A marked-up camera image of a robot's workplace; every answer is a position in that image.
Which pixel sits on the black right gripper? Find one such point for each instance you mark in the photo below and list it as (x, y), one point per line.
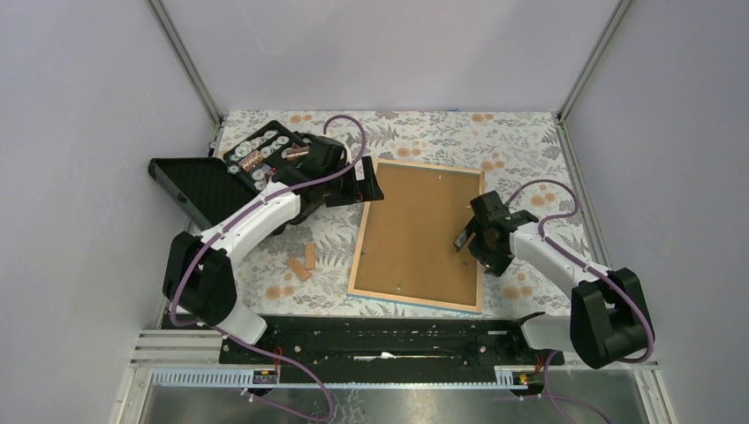
(494, 263)

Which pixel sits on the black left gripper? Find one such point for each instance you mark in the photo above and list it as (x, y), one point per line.
(364, 190)

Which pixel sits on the brown cardboard backing board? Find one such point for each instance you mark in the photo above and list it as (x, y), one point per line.
(421, 234)

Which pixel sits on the wooden picture frame blue edge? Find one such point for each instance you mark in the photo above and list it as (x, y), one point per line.
(357, 257)

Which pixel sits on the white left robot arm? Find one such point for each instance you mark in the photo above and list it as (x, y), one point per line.
(200, 270)

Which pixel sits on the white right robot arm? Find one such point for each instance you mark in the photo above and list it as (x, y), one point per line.
(608, 321)

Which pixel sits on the small wooden block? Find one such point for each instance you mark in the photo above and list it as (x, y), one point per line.
(298, 269)
(310, 256)

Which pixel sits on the floral patterned table mat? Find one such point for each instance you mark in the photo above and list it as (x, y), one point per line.
(519, 153)

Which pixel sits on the copper poker chip stack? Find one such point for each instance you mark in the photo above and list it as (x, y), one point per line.
(251, 161)

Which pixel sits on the black poker chip case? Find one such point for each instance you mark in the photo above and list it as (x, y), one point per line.
(211, 189)

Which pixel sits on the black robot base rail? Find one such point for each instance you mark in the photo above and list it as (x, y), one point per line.
(401, 350)

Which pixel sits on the aluminium corner post left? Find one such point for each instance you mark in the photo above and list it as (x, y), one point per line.
(179, 49)

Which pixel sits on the aluminium corner post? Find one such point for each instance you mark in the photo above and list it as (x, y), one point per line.
(179, 49)
(604, 39)

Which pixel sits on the aluminium corner post right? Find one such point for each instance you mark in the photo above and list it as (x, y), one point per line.
(604, 39)

